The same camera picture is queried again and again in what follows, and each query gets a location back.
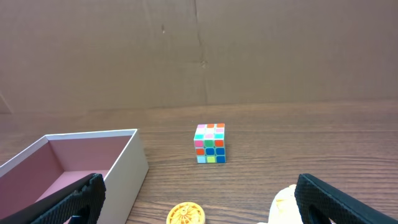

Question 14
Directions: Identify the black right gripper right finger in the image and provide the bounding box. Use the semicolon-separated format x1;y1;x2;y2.
295;174;397;224

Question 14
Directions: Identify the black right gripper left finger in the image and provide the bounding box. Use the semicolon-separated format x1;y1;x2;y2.
1;173;106;224

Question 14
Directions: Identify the white duck toy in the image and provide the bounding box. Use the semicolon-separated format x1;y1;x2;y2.
258;184;303;224

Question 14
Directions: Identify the white cardboard box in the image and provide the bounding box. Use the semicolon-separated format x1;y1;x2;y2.
1;129;149;223

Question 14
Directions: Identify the multicolour puzzle cube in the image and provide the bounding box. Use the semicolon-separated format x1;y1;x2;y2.
193;123;226;164

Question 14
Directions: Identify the yellow round disc toy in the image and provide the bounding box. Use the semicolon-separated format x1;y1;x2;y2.
166;202;206;224

